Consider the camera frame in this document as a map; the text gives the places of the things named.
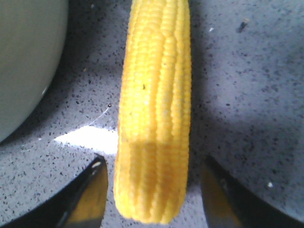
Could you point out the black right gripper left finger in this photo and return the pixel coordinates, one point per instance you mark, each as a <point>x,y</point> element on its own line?
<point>80,204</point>

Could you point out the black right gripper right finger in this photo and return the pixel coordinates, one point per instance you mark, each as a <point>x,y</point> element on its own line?
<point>228,204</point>

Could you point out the yellow corn cob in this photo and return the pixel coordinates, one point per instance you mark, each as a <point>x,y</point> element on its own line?
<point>151,166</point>

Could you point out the light green electric cooking pot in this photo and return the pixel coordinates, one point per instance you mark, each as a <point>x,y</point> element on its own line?
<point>32,36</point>

